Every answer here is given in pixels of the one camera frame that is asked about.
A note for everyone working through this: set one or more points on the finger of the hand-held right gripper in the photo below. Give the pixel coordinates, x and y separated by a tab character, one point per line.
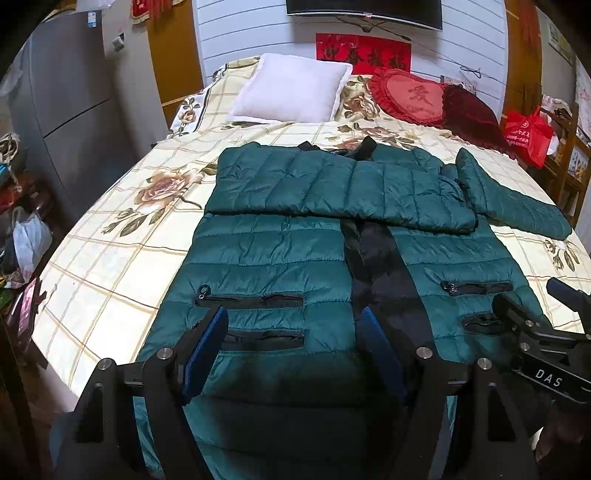
512	311
565	291

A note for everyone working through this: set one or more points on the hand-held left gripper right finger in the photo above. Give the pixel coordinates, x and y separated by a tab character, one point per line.
382	350

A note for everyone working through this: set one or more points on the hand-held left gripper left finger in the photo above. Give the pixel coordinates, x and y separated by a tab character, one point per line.
205	353

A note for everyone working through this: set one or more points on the dark green puffer jacket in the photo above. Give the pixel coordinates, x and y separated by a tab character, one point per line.
286	240

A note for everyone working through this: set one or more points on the person's right hand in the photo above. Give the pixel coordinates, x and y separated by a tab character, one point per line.
561	436

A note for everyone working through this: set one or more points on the wooden chair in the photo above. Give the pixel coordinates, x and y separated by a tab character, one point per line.
565	170

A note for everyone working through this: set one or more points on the bed with floral checked sheet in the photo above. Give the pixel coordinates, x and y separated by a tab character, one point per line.
115	258

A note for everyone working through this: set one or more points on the red plastic bag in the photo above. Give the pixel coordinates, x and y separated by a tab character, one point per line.
528	134

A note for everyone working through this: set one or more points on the dark red velvet pillow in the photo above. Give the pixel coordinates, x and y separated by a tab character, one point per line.
471	120

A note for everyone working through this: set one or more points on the white plastic bag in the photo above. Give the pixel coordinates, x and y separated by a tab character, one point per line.
32	242

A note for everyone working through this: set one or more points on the red heart-shaped pillow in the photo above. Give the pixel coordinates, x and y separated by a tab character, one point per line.
411	94

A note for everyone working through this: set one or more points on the white square pillow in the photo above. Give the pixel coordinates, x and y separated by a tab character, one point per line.
291	87

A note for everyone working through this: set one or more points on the grey refrigerator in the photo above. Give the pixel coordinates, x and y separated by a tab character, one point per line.
69	106

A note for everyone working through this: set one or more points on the wooden door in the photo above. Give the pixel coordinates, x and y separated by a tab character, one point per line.
173	60

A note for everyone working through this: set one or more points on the red hanging decoration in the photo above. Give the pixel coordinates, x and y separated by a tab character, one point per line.
152	10

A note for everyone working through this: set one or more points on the red wall banner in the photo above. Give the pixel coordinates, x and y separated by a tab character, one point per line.
364	53

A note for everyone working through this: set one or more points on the white wall socket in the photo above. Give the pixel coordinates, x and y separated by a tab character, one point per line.
119	42

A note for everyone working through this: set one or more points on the black wall television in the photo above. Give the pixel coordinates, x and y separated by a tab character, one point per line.
364	11

